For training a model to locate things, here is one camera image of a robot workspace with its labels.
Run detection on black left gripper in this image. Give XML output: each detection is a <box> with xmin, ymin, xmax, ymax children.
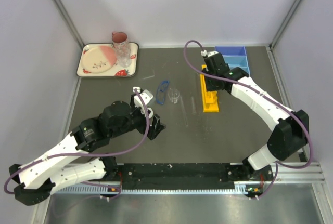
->
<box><xmin>110</xmin><ymin>95</ymin><xmax>165</xmax><ymax>140</ymax></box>

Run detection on yellow test tube rack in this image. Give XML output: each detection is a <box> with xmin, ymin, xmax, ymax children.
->
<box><xmin>199</xmin><ymin>74</ymin><xmax>219</xmax><ymax>113</ymax></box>

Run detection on long thin glass tube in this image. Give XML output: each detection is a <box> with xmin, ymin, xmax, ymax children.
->
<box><xmin>180</xmin><ymin>96</ymin><xmax>188</xmax><ymax>127</ymax></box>

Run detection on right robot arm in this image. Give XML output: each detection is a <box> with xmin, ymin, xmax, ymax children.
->
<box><xmin>201</xmin><ymin>50</ymin><xmax>309</xmax><ymax>180</ymax></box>

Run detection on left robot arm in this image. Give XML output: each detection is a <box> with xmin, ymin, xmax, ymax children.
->
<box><xmin>9</xmin><ymin>101</ymin><xmax>166</xmax><ymax>206</ymax></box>

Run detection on white round lid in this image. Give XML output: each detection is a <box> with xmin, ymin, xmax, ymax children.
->
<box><xmin>147</xmin><ymin>108</ymin><xmax>153</xmax><ymax>119</ymax></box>

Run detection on blue divided storage bin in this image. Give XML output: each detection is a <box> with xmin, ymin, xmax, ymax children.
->
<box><xmin>215</xmin><ymin>46</ymin><xmax>250</xmax><ymax>75</ymax></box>

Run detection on clear glass beaker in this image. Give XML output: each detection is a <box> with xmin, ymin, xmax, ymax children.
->
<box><xmin>168</xmin><ymin>88</ymin><xmax>180</xmax><ymax>104</ymax></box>

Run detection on blue safety glasses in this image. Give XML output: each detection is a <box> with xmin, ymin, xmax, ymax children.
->
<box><xmin>156</xmin><ymin>80</ymin><xmax>169</xmax><ymax>105</ymax></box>

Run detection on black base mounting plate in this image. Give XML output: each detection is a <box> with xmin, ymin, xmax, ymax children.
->
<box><xmin>119</xmin><ymin>163</ymin><xmax>273</xmax><ymax>190</ymax></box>

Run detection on strawberry pattern tray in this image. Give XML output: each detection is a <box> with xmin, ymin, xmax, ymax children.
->
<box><xmin>76</xmin><ymin>43</ymin><xmax>139</xmax><ymax>78</ymax></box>

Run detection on clear plastic bottle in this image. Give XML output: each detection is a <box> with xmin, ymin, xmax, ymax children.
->
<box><xmin>113</xmin><ymin>40</ymin><xmax>132</xmax><ymax>68</ymax></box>

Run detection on pink cream plate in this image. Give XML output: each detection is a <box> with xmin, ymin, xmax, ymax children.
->
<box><xmin>81</xmin><ymin>46</ymin><xmax>117</xmax><ymax>74</ymax></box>

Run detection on pink mug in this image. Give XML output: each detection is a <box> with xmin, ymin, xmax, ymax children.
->
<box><xmin>112</xmin><ymin>31</ymin><xmax>129</xmax><ymax>50</ymax></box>

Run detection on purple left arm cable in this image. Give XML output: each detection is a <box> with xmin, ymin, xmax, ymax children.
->
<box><xmin>3</xmin><ymin>93</ymin><xmax>153</xmax><ymax>196</ymax></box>

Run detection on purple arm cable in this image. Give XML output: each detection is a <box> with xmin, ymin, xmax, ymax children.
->
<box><xmin>183</xmin><ymin>39</ymin><xmax>316</xmax><ymax>201</ymax></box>
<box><xmin>3</xmin><ymin>93</ymin><xmax>153</xmax><ymax>196</ymax></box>

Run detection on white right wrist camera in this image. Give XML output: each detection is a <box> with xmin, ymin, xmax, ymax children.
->
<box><xmin>200</xmin><ymin>49</ymin><xmax>220</xmax><ymax>58</ymax></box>

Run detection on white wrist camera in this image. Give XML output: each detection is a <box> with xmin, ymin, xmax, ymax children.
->
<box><xmin>200</xmin><ymin>49</ymin><xmax>220</xmax><ymax>58</ymax></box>
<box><xmin>133</xmin><ymin>87</ymin><xmax>155</xmax><ymax>115</ymax></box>

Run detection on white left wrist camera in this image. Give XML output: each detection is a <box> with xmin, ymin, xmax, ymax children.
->
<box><xmin>133</xmin><ymin>87</ymin><xmax>155</xmax><ymax>115</ymax></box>

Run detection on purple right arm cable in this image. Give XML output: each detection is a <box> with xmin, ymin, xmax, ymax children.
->
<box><xmin>183</xmin><ymin>39</ymin><xmax>316</xmax><ymax>201</ymax></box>

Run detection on white slotted cable duct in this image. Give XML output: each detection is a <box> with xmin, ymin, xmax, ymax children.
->
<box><xmin>52</xmin><ymin>181</ymin><xmax>261</xmax><ymax>196</ymax></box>

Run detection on aluminium frame rail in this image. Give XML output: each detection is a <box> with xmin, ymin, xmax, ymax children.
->
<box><xmin>270</xmin><ymin>161</ymin><xmax>326</xmax><ymax>183</ymax></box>

